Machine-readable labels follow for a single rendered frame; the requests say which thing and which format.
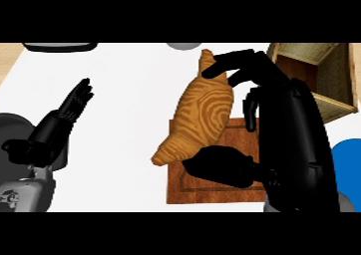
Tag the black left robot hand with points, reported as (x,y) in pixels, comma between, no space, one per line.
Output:
(50,132)

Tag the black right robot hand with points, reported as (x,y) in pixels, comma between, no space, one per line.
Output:
(294,139)

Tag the golden brown croissant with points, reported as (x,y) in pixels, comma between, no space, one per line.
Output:
(201,109)

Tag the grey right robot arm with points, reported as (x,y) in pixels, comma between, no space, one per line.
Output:
(347,204)

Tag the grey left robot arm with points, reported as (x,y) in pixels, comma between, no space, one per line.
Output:
(25,192)

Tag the square wicker basket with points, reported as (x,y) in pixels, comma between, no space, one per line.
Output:
(335,76)

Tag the brown wooden cutting board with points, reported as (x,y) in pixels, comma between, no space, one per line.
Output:
(211,194)

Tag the dark grey round plate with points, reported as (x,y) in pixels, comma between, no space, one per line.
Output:
(7,127)

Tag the blue round object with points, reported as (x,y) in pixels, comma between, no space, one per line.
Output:
(354,166)

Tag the black appliance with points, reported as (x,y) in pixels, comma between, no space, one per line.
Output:
(59,46)

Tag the grey round object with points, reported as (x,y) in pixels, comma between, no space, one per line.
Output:
(183,45)

